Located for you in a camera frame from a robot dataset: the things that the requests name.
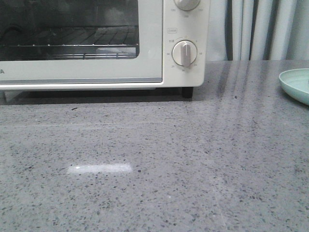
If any glass oven door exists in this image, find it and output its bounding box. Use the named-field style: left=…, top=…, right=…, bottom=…
left=0, top=0, right=163, bottom=88

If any black oven foot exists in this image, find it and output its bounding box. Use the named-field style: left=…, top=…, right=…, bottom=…
left=182, top=87, right=194, bottom=99

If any white toaster oven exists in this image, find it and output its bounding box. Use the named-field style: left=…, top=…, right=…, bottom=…
left=0, top=0, right=211, bottom=92

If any lower white timer knob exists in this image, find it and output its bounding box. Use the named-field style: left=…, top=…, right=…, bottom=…
left=172, top=40, right=197, bottom=68

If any upper white temperature knob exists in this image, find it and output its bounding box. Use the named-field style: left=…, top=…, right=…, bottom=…
left=174, top=0, right=200, bottom=11

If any grey white curtain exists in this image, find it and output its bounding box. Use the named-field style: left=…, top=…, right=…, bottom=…
left=206, top=0, right=309, bottom=61

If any light green plate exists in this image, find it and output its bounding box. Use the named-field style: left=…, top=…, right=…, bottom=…
left=279, top=68, right=309, bottom=105

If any metal wire oven rack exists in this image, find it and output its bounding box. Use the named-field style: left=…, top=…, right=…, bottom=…
left=0, top=26, right=140, bottom=60

